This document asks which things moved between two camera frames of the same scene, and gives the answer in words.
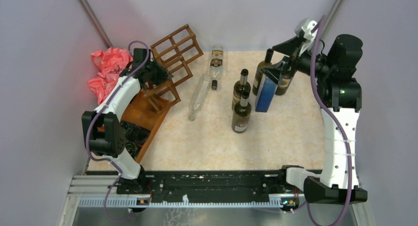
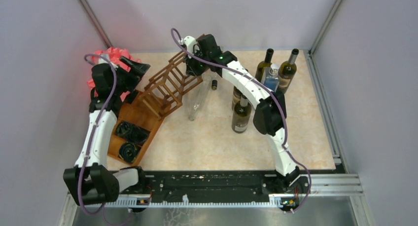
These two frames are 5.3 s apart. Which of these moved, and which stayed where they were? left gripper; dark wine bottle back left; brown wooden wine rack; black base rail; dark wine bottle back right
Moved: left gripper; brown wooden wine rack
Stayed: dark wine bottle back right; black base rail; dark wine bottle back left
